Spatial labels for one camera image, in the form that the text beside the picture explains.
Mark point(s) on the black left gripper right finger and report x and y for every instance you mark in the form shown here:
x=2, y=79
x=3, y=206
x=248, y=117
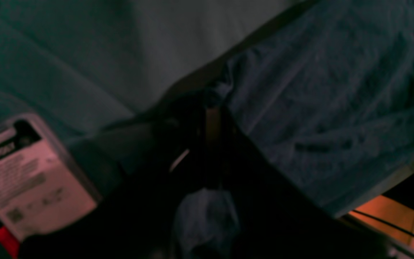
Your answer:
x=276, y=220

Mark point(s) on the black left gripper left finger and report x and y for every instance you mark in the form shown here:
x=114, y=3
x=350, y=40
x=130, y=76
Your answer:
x=136, y=219

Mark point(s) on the dark blue T-shirt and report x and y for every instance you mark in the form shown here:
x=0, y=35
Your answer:
x=328, y=100

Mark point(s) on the blue table cloth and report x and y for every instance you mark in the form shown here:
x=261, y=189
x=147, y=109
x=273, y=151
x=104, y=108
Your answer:
x=97, y=70

